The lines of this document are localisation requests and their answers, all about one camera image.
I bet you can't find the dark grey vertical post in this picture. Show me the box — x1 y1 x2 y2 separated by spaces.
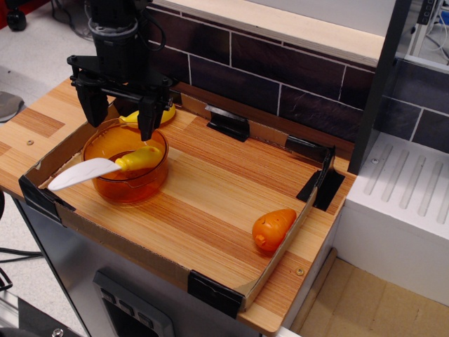
348 1 411 175

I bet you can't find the round grey metal base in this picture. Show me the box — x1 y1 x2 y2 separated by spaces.
0 91 24 123

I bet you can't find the black caster wheel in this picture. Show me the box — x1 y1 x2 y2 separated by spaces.
5 0 27 32

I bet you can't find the cardboard fence with black tape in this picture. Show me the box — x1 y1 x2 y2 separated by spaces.
18 81 354 331

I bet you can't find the orange toy carrot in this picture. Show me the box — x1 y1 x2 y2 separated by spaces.
252 209 297 251

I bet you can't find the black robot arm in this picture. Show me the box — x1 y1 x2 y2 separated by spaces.
67 1 173 140

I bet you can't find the yellow handled white toy knife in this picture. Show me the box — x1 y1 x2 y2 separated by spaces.
48 145 164 191

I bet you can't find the orange transparent plastic pot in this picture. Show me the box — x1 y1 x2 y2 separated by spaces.
82 119 168 204

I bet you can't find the toy oven control panel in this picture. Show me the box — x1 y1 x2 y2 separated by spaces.
93 271 175 336

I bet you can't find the white toy sink drainboard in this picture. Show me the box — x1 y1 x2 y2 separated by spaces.
333 133 448 305

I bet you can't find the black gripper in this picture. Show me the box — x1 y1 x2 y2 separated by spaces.
67 33 173 141

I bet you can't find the black cable on floor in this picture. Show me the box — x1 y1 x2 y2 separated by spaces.
0 247 43 292

